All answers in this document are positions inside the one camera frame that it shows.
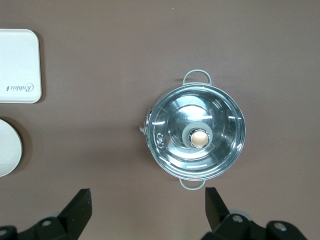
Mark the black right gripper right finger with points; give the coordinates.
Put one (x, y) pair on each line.
(225, 227)

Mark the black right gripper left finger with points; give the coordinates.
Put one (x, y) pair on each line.
(72, 217)

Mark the cream round plate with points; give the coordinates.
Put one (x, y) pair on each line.
(8, 150)

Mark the glass pot lid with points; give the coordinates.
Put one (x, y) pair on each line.
(175, 140)

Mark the steel electric cooking pot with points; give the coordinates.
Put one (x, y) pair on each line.
(196, 73)

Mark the cream rabbit print tray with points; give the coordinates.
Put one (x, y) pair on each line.
(17, 62)

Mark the brown table mat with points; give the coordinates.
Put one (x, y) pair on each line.
(100, 50)

